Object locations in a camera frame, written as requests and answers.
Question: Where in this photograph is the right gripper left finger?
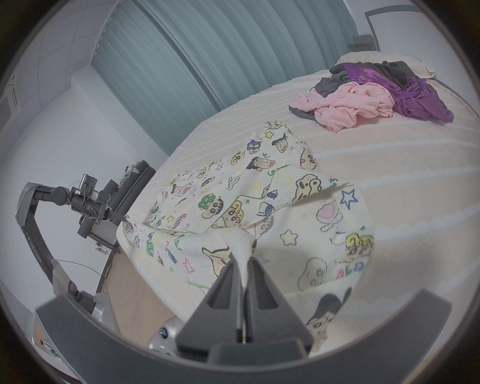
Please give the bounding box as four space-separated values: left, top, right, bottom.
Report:
176 259 242 361

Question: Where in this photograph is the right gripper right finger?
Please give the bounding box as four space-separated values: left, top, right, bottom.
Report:
244 257 314 356

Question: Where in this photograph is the white printed pyjama top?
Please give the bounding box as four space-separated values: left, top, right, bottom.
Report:
115 120 376 351

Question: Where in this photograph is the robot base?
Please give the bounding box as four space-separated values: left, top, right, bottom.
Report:
52 262 181 354

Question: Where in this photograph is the bed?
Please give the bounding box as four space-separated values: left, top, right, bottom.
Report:
95 10 480 361

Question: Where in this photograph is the pile of clothes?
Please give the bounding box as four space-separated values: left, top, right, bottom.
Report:
289 60 455 133

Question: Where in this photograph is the black chest of drawers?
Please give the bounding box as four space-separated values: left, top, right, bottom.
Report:
109 160 156 222

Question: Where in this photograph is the blue-green curtain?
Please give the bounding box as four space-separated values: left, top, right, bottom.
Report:
90 0 372 158

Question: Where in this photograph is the cream pillow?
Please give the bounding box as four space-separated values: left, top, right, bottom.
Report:
335 50 436 79

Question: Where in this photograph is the grey bedside table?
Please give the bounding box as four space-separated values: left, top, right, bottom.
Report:
352 34 377 53

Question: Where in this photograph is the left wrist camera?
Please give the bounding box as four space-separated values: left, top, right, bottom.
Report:
77 173 99 199

